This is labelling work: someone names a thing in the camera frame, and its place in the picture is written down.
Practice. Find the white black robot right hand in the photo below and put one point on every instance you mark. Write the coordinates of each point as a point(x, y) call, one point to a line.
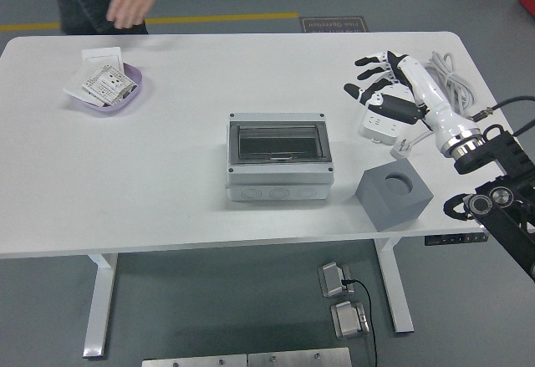
point(430, 99)

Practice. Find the person's left hand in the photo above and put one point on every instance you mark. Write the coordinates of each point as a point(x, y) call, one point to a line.
point(131, 5)

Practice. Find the grey junction box clear lid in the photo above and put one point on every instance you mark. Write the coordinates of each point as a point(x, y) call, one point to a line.
point(276, 174)

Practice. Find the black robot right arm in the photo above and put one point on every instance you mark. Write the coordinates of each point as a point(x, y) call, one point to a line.
point(505, 200)

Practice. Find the grey cube with round hole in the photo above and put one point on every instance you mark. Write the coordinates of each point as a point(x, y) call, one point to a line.
point(376, 200)

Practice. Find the person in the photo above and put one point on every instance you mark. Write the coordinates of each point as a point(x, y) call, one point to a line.
point(83, 7)

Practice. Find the white power strip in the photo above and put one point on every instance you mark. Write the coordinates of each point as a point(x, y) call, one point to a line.
point(378, 126)

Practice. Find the purple plastic tray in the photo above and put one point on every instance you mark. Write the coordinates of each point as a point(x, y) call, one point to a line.
point(138, 80)

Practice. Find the white socket panel with print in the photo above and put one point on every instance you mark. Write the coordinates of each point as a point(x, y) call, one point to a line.
point(109, 85)

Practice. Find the white plate under socket panel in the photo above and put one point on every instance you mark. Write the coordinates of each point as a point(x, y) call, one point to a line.
point(75, 87)

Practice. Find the black floor sign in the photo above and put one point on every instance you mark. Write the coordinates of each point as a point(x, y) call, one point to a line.
point(334, 25)

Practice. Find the black table control panel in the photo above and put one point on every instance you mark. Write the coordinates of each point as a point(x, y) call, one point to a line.
point(455, 239)

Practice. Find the white table leg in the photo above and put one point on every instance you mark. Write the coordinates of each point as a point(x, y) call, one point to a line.
point(100, 300)
point(397, 292)

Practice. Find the silver foot pedal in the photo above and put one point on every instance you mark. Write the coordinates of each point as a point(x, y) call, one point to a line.
point(332, 279)
point(349, 321)

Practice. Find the blank white wall plate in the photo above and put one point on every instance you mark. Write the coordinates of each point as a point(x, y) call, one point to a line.
point(102, 55)

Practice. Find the grey metal base plate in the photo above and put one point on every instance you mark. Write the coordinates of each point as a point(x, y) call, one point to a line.
point(194, 361)
point(299, 358)

